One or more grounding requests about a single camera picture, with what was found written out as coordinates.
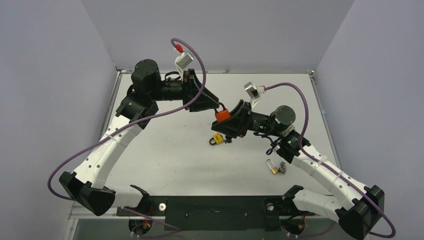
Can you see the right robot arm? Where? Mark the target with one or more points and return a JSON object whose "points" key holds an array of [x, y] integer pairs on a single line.
{"points": [[355, 206]]}

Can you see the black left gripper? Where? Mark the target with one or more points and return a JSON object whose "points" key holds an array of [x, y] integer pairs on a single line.
{"points": [[191, 86]]}

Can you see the brass padlock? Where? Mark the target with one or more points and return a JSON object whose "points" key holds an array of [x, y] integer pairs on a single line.
{"points": [[275, 170]]}

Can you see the yellow padlock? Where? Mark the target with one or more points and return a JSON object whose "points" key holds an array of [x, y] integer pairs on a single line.
{"points": [[216, 139]]}

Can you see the orange black padlock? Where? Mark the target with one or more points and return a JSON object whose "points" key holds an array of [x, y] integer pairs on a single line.
{"points": [[223, 114]]}

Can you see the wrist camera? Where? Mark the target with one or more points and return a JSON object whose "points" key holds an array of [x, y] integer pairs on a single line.
{"points": [[254, 92], [182, 61]]}

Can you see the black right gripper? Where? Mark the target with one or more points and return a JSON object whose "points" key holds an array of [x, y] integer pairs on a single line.
{"points": [[245, 118]]}

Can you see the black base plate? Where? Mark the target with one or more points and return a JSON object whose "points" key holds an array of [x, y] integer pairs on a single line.
{"points": [[217, 213]]}

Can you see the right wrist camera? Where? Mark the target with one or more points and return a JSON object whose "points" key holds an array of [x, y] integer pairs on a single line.
{"points": [[254, 92]]}

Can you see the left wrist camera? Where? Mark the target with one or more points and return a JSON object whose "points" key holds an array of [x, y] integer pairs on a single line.
{"points": [[182, 61]]}

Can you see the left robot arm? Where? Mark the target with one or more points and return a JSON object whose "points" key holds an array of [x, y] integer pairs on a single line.
{"points": [[86, 184]]}

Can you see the silver keys bunch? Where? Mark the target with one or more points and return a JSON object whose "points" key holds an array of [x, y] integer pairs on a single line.
{"points": [[228, 139]]}

